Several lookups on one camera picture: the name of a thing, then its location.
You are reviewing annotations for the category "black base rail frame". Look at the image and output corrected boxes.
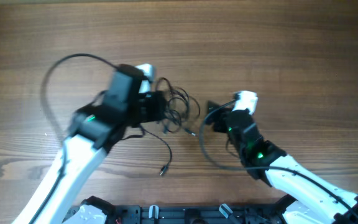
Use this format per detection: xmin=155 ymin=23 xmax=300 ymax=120
xmin=105 ymin=205 xmax=285 ymax=224

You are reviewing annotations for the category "black cable bundle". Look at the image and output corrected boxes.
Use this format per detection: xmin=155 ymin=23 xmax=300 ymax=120
xmin=119 ymin=77 xmax=201 ymax=177

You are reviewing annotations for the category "camera cable black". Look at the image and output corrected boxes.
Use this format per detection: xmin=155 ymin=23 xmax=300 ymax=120
xmin=198 ymin=98 xmax=358 ymax=224
xmin=28 ymin=53 xmax=121 ymax=224

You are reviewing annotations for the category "left camera cable black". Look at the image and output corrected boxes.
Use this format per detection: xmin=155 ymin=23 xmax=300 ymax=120
xmin=28 ymin=53 xmax=121 ymax=224

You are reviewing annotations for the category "right camera cable black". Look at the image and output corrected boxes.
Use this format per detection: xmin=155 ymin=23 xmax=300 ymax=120
xmin=198 ymin=98 xmax=358 ymax=224

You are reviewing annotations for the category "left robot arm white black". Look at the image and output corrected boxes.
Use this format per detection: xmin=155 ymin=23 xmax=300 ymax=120
xmin=14 ymin=63 xmax=166 ymax=223

